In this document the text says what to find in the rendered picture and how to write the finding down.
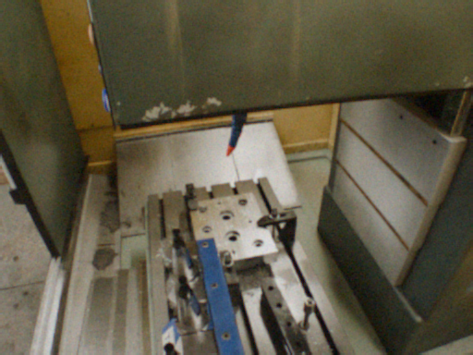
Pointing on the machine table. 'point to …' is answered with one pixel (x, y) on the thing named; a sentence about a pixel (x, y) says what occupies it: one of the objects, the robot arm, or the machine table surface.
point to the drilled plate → (266, 253)
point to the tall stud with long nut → (308, 312)
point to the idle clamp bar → (270, 299)
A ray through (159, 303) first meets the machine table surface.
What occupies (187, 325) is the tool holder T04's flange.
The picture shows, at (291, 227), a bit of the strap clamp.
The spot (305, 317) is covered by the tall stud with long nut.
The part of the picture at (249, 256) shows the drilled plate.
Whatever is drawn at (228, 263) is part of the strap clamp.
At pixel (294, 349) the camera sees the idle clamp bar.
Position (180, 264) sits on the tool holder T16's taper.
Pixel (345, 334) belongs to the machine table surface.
